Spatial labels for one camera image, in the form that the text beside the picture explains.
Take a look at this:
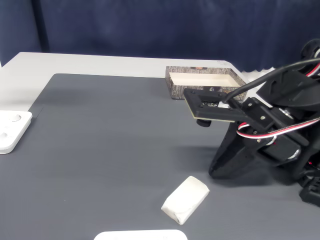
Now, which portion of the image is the black gripper camera mount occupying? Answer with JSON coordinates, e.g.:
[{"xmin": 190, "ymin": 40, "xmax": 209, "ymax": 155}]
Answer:
[{"xmin": 183, "ymin": 88, "xmax": 276, "ymax": 132}]

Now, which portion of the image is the grey desk mat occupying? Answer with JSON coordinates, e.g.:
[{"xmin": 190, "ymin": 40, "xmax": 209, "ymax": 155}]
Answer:
[{"xmin": 0, "ymin": 73, "xmax": 320, "ymax": 240}]

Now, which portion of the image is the white block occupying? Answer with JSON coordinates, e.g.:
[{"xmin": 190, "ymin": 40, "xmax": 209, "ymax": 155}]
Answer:
[{"xmin": 160, "ymin": 175, "xmax": 210, "ymax": 226}]

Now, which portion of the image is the white device with round pads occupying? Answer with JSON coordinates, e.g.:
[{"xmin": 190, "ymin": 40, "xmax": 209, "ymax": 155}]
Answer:
[
  {"xmin": 93, "ymin": 229, "xmax": 188, "ymax": 240},
  {"xmin": 0, "ymin": 110, "xmax": 33, "ymax": 155}
]

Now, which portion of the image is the stone-patterned cardboard box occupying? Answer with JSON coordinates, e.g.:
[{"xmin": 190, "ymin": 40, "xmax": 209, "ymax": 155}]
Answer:
[{"xmin": 165, "ymin": 65, "xmax": 250, "ymax": 100}]

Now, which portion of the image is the thick black camera cable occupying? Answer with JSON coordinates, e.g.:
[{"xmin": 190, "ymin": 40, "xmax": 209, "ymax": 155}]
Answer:
[{"xmin": 223, "ymin": 57, "xmax": 320, "ymax": 106}]

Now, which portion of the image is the red white black servo wire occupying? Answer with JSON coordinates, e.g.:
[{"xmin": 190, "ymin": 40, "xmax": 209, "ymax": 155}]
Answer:
[{"xmin": 236, "ymin": 116, "xmax": 320, "ymax": 146}]

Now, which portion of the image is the dark blue curtain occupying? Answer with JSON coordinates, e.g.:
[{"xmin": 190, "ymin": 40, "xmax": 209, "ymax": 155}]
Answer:
[{"xmin": 0, "ymin": 0, "xmax": 320, "ymax": 74}]

